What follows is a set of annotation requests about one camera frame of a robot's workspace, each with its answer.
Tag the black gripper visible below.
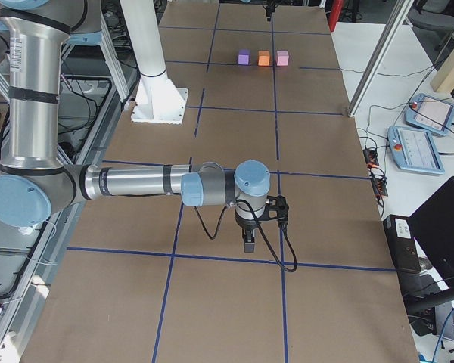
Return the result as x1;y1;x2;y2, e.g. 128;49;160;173
235;216;264;253

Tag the orange foam cube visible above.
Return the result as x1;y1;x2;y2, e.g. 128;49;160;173
257;50;271;67

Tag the brown paper table cover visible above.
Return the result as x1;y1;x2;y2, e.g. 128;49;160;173
22;2;418;362

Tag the black computer box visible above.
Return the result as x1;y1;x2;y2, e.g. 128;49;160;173
383;215;421;274

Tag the purple foam cube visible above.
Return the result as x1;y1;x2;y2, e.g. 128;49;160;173
238;49;250;66

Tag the pink foam cube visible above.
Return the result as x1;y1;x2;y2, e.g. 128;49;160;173
275;50;290;67

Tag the near teach pendant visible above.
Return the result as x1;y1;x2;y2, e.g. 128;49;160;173
387;126;445;175

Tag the teach pendant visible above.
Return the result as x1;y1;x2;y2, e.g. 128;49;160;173
387;126;445;175
405;93;454;136

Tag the black monitor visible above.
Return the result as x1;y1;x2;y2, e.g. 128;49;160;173
408;176;454;287

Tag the far teach pendant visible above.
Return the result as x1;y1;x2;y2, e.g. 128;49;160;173
405;93;454;136

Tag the red object background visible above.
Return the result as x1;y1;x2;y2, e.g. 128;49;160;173
328;0;344;32

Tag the grey office chair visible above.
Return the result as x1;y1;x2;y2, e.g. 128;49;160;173
407;0;454;51

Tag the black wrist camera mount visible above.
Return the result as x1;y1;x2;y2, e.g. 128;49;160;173
264;0;277;22
259;195;289;223

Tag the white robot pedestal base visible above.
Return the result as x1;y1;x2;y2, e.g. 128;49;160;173
120;0;188;125

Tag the blue network cable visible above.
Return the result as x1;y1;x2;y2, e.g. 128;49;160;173
431;302;454;363

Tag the grey aluminium frame post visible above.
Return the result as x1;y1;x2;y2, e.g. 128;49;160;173
347;0;413;117

